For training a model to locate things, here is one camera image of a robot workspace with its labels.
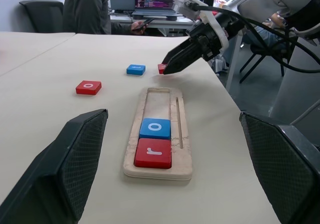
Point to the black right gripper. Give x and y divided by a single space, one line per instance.
206 41

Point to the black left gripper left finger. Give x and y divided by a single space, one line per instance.
50 179

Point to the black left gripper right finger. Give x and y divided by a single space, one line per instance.
287 174

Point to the red letter b block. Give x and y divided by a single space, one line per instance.
160 70

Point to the black smartphone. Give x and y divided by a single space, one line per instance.
148 21

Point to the blue letter t block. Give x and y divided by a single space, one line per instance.
135 69

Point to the silver robot body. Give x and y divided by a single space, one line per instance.
300 96

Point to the blue letter o block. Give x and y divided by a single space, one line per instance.
155 131

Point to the red letter o block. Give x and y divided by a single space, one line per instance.
88 87

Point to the wooden letter tray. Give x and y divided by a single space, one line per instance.
187 161

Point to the red letter r block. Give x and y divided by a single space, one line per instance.
152 156

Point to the bare hand of seated person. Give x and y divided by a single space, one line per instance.
138 27

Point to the white office desk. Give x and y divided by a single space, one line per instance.
175 23

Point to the white plastic bag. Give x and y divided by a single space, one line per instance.
218 64

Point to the black metal-legged chair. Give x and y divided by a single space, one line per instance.
252 58

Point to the dark computer monitor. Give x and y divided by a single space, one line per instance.
122 1

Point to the seated person in blue jeans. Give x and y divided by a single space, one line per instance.
267 37

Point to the person in grey jacket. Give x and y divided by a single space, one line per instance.
85 8

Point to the black office chair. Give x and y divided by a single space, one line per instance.
45 16

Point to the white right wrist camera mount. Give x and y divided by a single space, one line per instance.
185 4

